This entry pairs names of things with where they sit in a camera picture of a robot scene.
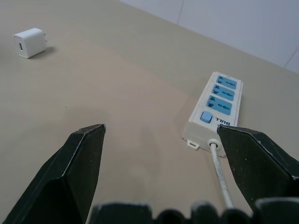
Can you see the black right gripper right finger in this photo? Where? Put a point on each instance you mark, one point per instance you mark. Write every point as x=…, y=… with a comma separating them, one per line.
x=254, y=161

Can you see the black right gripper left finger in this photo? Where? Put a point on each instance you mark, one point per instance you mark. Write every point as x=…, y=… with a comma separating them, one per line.
x=70, y=170

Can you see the white power strip blue sockets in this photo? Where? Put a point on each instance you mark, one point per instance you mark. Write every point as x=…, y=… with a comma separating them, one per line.
x=215, y=109

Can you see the white USB charger adapter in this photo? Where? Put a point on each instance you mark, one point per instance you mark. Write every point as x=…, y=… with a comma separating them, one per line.
x=29, y=44

